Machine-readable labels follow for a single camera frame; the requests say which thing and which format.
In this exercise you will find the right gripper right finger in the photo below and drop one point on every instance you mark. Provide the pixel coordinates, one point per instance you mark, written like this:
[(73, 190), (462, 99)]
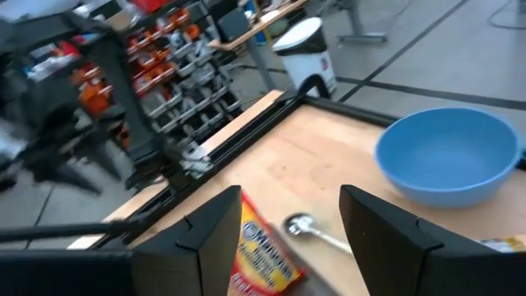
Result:
[(386, 255)]

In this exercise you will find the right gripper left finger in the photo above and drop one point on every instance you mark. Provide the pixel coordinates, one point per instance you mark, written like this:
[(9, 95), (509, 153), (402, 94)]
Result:
[(193, 255)]

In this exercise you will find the grey yellow ramen packet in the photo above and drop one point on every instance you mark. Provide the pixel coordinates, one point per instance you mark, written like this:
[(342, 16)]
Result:
[(505, 243)]

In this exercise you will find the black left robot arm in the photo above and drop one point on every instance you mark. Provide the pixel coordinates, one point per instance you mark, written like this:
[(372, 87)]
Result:
[(135, 103)]

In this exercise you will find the red yellow ramen packet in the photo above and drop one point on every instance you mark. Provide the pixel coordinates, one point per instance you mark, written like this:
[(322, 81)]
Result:
[(259, 255)]

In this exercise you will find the blue bowl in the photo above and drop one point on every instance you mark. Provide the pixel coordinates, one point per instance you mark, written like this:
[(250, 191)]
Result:
[(448, 156)]

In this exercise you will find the parts bin rack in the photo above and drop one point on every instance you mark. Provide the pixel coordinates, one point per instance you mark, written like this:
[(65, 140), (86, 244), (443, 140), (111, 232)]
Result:
[(193, 78)]

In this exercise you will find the white trash can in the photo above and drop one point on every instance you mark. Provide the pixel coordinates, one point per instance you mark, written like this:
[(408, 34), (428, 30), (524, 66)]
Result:
[(306, 53)]

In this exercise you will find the wooden desk grey legs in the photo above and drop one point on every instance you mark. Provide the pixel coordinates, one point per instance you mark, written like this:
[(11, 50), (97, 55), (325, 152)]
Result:
[(255, 29)]

